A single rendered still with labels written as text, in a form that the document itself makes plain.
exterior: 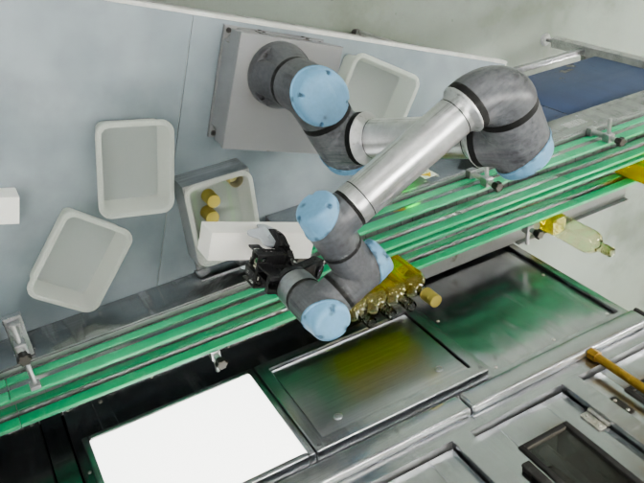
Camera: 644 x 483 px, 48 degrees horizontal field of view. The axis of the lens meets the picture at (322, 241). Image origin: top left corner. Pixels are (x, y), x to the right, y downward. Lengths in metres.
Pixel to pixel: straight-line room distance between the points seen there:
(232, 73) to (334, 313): 0.67
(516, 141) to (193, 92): 0.78
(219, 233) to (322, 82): 0.37
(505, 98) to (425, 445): 0.77
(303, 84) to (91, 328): 0.77
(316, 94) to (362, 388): 0.70
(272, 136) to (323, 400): 0.63
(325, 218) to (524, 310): 1.01
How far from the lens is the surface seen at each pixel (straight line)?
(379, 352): 1.85
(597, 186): 2.45
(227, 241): 1.48
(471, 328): 1.98
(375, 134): 1.53
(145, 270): 1.87
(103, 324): 1.81
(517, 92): 1.30
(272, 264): 1.40
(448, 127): 1.25
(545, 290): 2.14
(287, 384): 1.79
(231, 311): 1.77
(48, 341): 1.81
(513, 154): 1.36
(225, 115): 1.69
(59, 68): 1.67
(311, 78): 1.50
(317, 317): 1.23
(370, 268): 1.26
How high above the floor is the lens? 2.36
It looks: 51 degrees down
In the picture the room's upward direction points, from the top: 130 degrees clockwise
